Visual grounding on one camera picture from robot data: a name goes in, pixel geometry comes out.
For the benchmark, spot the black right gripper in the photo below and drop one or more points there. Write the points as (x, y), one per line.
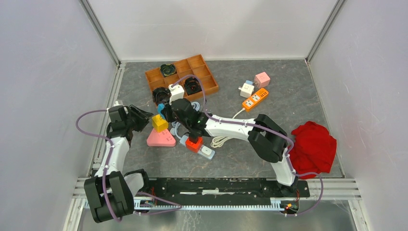
(167, 112)

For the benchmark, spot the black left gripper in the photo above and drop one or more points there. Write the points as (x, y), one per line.
(141, 114)

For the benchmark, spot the yellow cube socket adapter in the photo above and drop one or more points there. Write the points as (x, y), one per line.
(158, 123)

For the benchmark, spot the red cube socket adapter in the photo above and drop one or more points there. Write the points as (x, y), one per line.
(194, 145)

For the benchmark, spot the light blue power strip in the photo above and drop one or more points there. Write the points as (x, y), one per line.
(204, 151)

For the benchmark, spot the blue square plug adapter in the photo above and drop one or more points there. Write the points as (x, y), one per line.
(160, 108)

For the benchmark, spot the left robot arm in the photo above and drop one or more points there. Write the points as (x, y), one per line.
(110, 192)

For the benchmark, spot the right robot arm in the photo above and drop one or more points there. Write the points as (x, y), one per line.
(269, 141)

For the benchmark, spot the rolled dark floral tie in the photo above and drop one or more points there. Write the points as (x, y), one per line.
(161, 95)

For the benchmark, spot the pink triangular power strip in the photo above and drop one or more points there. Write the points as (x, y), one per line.
(161, 139)

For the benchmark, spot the rolled dark orange-patterned tie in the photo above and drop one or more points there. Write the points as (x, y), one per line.
(192, 86)

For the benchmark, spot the rolled green-patterned tie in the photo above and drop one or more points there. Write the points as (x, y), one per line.
(168, 70)

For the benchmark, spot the wooden compartment tray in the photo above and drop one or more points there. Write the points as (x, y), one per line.
(194, 66)

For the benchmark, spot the white cube socket adapter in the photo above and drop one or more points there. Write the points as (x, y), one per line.
(246, 90)

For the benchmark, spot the orange power strip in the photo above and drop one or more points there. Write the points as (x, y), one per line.
(255, 99)

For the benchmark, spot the pink cube socket adapter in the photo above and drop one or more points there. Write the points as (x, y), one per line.
(261, 80)

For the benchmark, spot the red cloth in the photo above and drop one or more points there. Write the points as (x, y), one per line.
(314, 150)

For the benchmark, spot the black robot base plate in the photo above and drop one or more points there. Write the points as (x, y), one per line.
(222, 191)

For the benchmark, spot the white cable tray rail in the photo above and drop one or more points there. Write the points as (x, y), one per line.
(272, 205)

